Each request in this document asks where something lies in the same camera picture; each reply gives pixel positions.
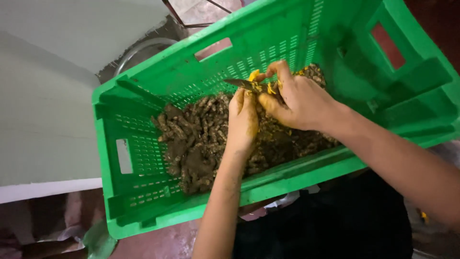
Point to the steel bowl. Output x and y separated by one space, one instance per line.
143 54

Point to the dark metal frame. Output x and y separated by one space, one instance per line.
187 19

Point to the person's left hand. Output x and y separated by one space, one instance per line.
243 122

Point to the heap of muddy turmeric roots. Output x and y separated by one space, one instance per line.
194 144

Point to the green plastic bag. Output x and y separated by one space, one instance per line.
99 241

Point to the steel knife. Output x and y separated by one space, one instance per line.
238 83

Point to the person's left fingers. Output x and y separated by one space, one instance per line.
243 96

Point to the peeled yellow turmeric root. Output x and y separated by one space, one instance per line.
253 74

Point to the green plastic crate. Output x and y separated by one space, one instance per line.
151 90

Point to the white crumpled plastic sheet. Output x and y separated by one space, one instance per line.
66 235

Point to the person's right hand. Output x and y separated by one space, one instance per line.
309 102

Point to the person's dark clothing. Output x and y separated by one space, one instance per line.
323 223

